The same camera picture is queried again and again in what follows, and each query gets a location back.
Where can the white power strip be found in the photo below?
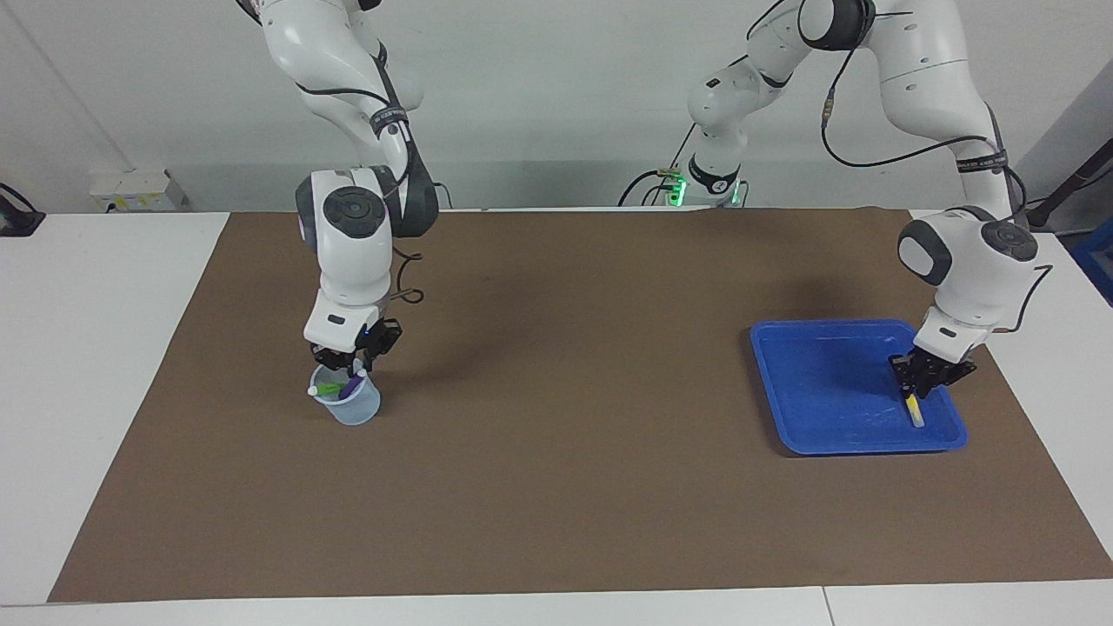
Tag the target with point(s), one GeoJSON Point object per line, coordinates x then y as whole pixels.
{"type": "Point", "coordinates": [130, 187]}

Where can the translucent plastic cup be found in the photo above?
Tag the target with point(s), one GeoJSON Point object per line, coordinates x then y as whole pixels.
{"type": "Point", "coordinates": [356, 410]}

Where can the blue crate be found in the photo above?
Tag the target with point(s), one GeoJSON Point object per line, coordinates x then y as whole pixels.
{"type": "Point", "coordinates": [1097, 269]}

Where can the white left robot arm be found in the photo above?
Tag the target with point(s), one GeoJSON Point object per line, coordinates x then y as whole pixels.
{"type": "Point", "coordinates": [956, 252]}

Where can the black stand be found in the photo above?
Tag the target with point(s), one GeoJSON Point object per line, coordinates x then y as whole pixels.
{"type": "Point", "coordinates": [1069, 187]}

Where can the purple pen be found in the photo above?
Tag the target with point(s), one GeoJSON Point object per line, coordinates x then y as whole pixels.
{"type": "Point", "coordinates": [352, 387]}

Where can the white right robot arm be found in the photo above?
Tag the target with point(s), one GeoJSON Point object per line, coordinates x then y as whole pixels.
{"type": "Point", "coordinates": [352, 235]}

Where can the brown table mat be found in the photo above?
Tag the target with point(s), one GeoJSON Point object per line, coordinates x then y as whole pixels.
{"type": "Point", "coordinates": [556, 478]}

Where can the yellow pen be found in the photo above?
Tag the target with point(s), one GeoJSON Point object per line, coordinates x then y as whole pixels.
{"type": "Point", "coordinates": [915, 410]}

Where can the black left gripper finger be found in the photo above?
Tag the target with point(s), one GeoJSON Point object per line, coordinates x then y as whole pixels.
{"type": "Point", "coordinates": [927, 389]}
{"type": "Point", "coordinates": [901, 376]}

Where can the black desk object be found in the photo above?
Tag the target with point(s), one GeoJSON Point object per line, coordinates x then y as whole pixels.
{"type": "Point", "coordinates": [17, 217]}

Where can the green pen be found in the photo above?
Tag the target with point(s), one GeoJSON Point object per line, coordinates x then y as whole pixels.
{"type": "Point", "coordinates": [326, 393]}

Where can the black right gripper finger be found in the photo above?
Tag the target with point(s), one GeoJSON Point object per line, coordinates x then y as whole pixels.
{"type": "Point", "coordinates": [332, 363]}
{"type": "Point", "coordinates": [362, 365]}

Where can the blue plastic tray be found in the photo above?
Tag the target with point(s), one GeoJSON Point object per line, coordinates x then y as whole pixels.
{"type": "Point", "coordinates": [826, 391]}

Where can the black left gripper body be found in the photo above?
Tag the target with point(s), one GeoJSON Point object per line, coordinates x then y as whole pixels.
{"type": "Point", "coordinates": [935, 367]}

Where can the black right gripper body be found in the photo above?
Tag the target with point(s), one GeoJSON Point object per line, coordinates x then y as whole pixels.
{"type": "Point", "coordinates": [365, 341]}

